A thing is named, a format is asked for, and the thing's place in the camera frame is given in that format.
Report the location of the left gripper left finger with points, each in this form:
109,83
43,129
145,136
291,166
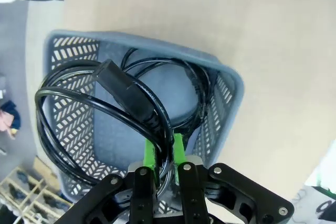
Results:
141,195

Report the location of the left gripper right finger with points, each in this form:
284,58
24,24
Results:
194,195

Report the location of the grey-blue woven plastic basket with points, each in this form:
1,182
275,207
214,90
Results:
178,93

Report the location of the wooden slatted rack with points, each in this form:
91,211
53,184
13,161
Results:
26,195

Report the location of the dark cloth pile on floor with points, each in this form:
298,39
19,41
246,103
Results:
11,113

